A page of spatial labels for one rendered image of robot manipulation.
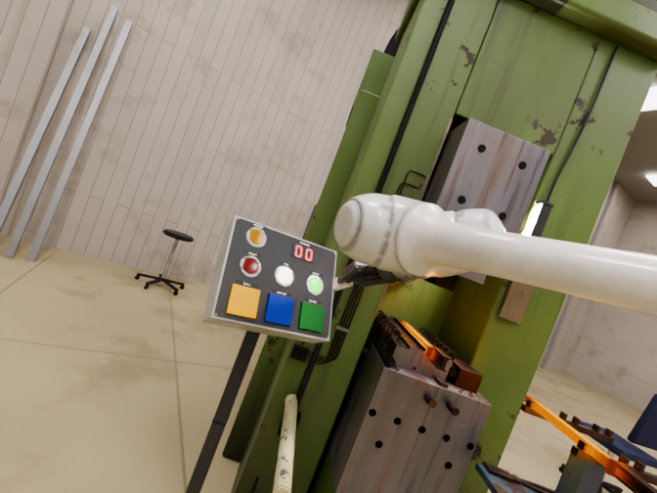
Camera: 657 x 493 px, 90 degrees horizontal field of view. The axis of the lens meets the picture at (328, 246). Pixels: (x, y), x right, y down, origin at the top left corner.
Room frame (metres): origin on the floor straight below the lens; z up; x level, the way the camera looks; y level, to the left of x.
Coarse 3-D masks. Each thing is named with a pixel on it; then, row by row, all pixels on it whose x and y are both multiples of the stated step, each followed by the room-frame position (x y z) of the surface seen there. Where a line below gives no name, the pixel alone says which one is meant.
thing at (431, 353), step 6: (408, 324) 1.41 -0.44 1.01; (414, 330) 1.33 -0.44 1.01; (420, 336) 1.24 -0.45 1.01; (426, 342) 1.17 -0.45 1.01; (432, 348) 1.09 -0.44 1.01; (426, 354) 1.09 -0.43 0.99; (432, 354) 1.09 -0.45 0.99; (438, 354) 1.05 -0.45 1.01; (444, 354) 1.04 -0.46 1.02; (432, 360) 1.07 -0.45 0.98; (438, 360) 1.04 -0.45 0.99; (444, 360) 1.01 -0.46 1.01; (438, 366) 1.02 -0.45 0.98; (444, 366) 1.01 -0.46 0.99
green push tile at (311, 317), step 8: (304, 304) 0.91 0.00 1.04; (312, 304) 0.93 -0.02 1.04; (304, 312) 0.90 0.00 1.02; (312, 312) 0.92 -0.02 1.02; (320, 312) 0.93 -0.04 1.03; (304, 320) 0.90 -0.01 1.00; (312, 320) 0.91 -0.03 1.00; (320, 320) 0.93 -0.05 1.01; (304, 328) 0.89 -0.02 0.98; (312, 328) 0.90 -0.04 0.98; (320, 328) 0.92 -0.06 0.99
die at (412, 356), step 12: (384, 324) 1.37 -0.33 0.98; (396, 324) 1.41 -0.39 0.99; (396, 336) 1.21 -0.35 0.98; (408, 336) 1.24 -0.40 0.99; (396, 348) 1.10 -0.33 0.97; (408, 348) 1.10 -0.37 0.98; (420, 348) 1.13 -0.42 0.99; (396, 360) 1.10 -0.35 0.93; (408, 360) 1.10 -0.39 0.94; (420, 360) 1.10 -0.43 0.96; (420, 372) 1.11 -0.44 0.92; (432, 372) 1.11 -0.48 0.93; (444, 372) 1.11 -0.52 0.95
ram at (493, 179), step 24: (456, 144) 1.13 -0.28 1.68; (480, 144) 1.10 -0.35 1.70; (504, 144) 1.10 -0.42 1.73; (528, 144) 1.11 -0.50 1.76; (456, 168) 1.10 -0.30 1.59; (480, 168) 1.10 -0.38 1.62; (504, 168) 1.11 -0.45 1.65; (528, 168) 1.11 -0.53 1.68; (432, 192) 1.18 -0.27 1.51; (456, 192) 1.10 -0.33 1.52; (480, 192) 1.10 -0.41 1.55; (504, 192) 1.11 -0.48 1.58; (528, 192) 1.11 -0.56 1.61; (504, 216) 1.11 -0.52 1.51
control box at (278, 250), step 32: (256, 224) 0.92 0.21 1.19; (224, 256) 0.84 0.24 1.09; (256, 256) 0.88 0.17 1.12; (288, 256) 0.94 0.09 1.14; (320, 256) 1.01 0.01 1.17; (224, 288) 0.81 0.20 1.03; (256, 288) 0.85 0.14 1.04; (288, 288) 0.91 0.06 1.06; (224, 320) 0.78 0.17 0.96; (256, 320) 0.83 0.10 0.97
